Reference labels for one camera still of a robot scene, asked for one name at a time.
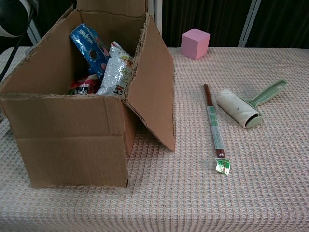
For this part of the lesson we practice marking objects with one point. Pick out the cardboard box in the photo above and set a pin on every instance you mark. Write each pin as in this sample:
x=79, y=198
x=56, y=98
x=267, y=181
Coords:
x=72, y=145

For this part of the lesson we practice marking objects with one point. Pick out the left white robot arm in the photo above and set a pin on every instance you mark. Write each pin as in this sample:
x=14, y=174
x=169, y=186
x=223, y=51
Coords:
x=9, y=26

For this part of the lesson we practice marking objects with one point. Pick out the clear white plastic bag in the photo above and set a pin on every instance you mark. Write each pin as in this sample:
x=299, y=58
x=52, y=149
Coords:
x=116, y=72

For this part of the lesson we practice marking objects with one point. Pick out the long thin brush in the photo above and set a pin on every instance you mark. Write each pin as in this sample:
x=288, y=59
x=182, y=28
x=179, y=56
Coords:
x=215, y=125

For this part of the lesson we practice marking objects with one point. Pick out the red snack packet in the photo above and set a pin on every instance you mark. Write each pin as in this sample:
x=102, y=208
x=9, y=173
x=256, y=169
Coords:
x=83, y=85

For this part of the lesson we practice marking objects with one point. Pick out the green lint roller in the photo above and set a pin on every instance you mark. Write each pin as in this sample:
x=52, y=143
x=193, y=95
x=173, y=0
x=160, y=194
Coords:
x=235, y=107

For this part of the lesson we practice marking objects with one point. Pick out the pink cube block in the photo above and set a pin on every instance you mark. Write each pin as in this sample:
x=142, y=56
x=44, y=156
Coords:
x=194, y=43

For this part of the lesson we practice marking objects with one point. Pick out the blue snack box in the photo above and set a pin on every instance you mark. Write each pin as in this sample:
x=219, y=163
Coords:
x=90, y=48

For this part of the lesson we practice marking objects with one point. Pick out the pink woven tablecloth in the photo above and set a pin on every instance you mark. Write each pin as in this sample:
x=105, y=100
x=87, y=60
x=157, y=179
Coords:
x=241, y=193

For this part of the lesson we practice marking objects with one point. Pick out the white partition frame post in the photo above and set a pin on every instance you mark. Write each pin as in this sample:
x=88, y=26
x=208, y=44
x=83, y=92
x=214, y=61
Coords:
x=248, y=24
x=33, y=35
x=157, y=21

